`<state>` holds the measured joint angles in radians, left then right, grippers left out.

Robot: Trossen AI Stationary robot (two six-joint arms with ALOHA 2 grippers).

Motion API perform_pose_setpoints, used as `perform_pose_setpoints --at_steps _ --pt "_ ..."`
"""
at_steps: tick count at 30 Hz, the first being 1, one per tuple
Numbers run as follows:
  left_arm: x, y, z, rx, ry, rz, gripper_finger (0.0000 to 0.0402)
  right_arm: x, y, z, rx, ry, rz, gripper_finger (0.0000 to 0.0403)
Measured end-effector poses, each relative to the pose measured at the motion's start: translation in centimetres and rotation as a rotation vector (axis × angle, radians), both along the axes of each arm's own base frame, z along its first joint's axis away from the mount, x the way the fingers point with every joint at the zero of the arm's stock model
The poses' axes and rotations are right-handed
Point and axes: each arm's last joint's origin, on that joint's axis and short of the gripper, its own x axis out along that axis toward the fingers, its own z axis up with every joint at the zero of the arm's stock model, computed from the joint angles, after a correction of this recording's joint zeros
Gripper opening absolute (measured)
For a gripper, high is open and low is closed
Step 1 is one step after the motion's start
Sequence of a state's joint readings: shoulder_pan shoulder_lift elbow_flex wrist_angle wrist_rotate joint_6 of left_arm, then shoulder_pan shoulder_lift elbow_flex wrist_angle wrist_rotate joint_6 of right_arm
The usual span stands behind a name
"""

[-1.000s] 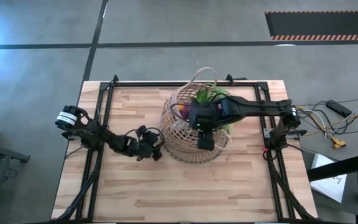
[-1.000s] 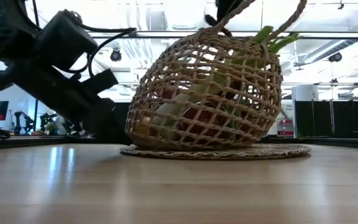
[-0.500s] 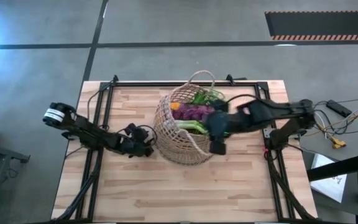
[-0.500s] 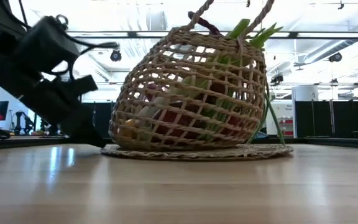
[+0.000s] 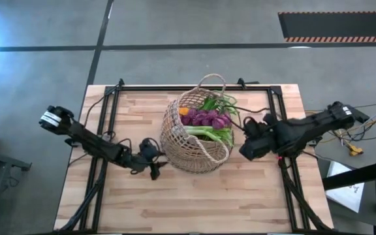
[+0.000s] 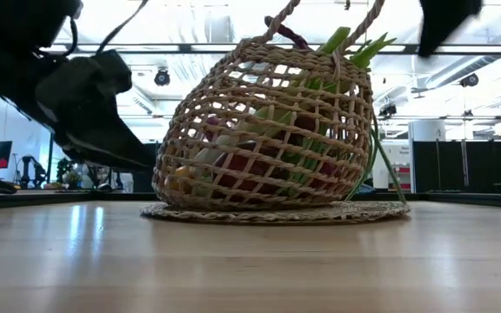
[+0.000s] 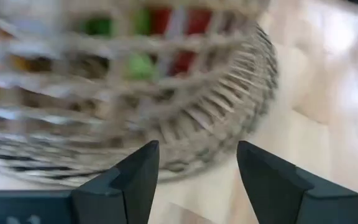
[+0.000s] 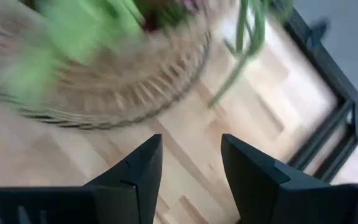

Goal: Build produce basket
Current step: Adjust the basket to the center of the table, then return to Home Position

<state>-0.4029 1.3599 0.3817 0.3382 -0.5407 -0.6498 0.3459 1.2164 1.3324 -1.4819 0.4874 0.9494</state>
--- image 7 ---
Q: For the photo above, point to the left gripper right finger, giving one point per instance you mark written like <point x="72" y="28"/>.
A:
<point x="278" y="193"/>

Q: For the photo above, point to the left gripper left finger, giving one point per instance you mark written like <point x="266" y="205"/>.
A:
<point x="120" y="193"/>

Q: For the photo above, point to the green corn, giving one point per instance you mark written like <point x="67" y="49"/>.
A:
<point x="140" y="67"/>

